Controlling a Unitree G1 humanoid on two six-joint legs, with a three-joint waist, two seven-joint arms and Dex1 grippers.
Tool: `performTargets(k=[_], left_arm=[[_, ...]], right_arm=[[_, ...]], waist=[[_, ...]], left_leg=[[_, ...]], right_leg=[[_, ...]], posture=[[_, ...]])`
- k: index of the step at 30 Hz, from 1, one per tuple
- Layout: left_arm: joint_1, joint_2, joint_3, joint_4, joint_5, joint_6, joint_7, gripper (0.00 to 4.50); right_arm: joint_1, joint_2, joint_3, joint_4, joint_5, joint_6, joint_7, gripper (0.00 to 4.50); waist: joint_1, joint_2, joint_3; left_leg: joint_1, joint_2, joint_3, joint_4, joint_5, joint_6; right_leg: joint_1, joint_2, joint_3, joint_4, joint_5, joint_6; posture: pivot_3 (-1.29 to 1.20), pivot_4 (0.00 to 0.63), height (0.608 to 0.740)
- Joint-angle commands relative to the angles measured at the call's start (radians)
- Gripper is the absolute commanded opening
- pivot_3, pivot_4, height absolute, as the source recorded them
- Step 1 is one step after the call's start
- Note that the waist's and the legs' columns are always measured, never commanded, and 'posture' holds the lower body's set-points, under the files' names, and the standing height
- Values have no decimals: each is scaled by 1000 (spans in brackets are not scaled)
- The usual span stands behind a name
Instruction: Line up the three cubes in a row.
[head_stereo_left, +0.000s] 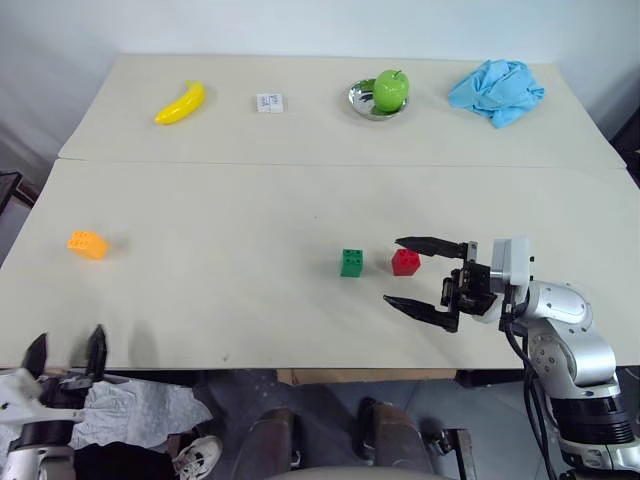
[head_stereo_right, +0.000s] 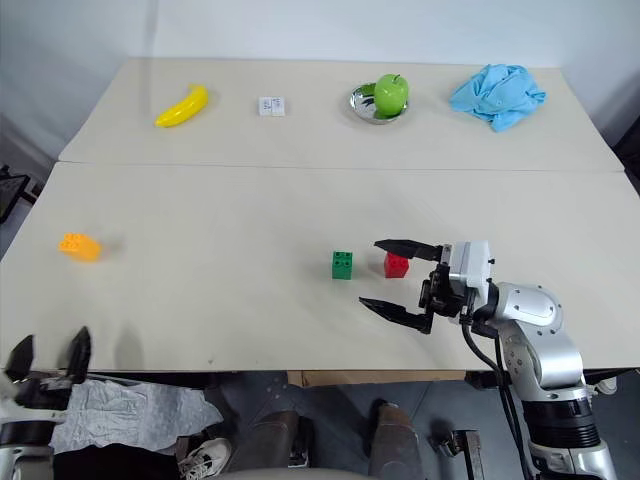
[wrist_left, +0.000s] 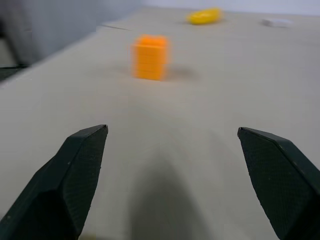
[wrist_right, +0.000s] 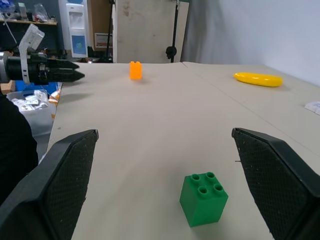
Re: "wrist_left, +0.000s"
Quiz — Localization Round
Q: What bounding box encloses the white flat object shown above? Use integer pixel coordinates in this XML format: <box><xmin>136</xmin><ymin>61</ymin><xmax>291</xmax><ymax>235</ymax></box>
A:
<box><xmin>261</xmin><ymin>17</ymin><xmax>293</xmax><ymax>28</ymax></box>

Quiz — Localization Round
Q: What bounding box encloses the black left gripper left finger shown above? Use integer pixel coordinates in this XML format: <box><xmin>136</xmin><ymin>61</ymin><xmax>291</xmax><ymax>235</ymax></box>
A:
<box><xmin>0</xmin><ymin>124</ymin><xmax>109</xmax><ymax>240</ymax></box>

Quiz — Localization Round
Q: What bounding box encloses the yellow oval object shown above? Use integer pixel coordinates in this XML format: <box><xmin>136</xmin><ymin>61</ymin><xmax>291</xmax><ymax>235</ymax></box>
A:
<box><xmin>185</xmin><ymin>7</ymin><xmax>223</xmax><ymax>25</ymax></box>

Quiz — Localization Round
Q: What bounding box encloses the orange cube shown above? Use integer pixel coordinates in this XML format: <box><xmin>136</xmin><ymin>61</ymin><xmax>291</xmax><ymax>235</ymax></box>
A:
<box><xmin>130</xmin><ymin>34</ymin><xmax>168</xmax><ymax>81</ymax></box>

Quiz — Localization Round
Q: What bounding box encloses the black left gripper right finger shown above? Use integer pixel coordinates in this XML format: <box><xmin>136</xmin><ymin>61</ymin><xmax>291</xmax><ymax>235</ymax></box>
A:
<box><xmin>237</xmin><ymin>127</ymin><xmax>320</xmax><ymax>240</ymax></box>

